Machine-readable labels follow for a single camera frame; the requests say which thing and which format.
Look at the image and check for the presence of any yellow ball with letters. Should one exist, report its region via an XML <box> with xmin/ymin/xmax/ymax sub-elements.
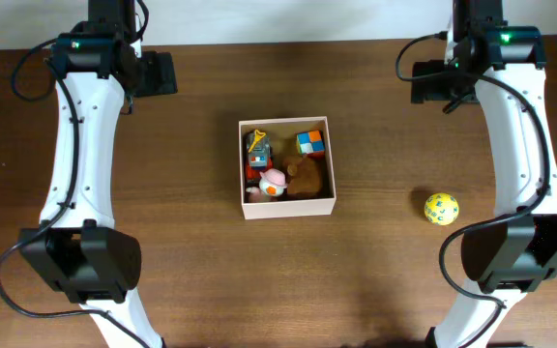
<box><xmin>424</xmin><ymin>192</ymin><xmax>459</xmax><ymax>226</ymax></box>

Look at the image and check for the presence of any red grey toy truck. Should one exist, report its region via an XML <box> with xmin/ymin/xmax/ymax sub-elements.
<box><xmin>245</xmin><ymin>129</ymin><xmax>274</xmax><ymax>184</ymax></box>

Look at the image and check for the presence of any multicolour puzzle cube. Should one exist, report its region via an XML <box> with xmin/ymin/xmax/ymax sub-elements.
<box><xmin>296</xmin><ymin>130</ymin><xmax>326</xmax><ymax>158</ymax></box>

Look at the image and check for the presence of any pink duck toy with hat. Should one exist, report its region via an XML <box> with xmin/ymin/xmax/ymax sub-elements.
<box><xmin>246</xmin><ymin>168</ymin><xmax>287</xmax><ymax>203</ymax></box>

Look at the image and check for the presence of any pink cardboard box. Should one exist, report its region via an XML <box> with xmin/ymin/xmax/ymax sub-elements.
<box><xmin>238</xmin><ymin>116</ymin><xmax>337</xmax><ymax>219</ymax></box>

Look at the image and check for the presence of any brown plush capybara toy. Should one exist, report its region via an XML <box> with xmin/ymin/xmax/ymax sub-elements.
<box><xmin>282</xmin><ymin>156</ymin><xmax>323</xmax><ymax>199</ymax></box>

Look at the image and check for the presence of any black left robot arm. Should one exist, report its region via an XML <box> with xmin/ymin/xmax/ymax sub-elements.
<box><xmin>15</xmin><ymin>0</ymin><xmax>177</xmax><ymax>347</ymax></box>

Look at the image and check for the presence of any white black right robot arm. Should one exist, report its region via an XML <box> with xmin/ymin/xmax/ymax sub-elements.
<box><xmin>408</xmin><ymin>0</ymin><xmax>557</xmax><ymax>347</ymax></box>

